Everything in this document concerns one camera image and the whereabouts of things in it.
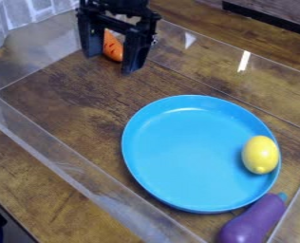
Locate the blue round plate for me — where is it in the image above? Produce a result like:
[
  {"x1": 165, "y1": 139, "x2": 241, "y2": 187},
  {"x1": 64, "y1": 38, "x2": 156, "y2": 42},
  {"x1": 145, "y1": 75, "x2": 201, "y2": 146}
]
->
[{"x1": 121, "y1": 95, "x2": 280, "y2": 214}]

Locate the yellow toy lemon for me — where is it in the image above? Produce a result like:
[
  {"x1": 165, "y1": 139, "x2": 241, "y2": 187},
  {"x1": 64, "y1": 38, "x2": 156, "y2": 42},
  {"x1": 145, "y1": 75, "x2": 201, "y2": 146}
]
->
[{"x1": 241, "y1": 136, "x2": 281, "y2": 175}]

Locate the purple toy eggplant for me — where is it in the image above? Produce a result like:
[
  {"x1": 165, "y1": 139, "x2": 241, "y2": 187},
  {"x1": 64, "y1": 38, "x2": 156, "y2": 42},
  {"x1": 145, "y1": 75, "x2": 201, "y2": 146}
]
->
[{"x1": 217, "y1": 193, "x2": 288, "y2": 243}]

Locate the white grid curtain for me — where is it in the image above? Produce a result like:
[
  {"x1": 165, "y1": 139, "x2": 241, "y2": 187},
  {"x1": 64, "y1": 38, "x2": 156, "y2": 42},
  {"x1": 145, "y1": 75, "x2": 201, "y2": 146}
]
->
[{"x1": 0, "y1": 0, "x2": 80, "y2": 47}]

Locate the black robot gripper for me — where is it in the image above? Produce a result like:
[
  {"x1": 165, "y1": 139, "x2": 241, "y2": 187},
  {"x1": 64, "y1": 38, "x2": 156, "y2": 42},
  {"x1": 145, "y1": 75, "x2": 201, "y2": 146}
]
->
[{"x1": 77, "y1": 0, "x2": 161, "y2": 74}]

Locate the orange toy carrot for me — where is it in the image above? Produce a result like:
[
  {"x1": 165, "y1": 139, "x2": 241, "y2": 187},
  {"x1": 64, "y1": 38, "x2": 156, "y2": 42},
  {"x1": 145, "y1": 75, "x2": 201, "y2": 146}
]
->
[{"x1": 104, "y1": 30, "x2": 124, "y2": 62}]

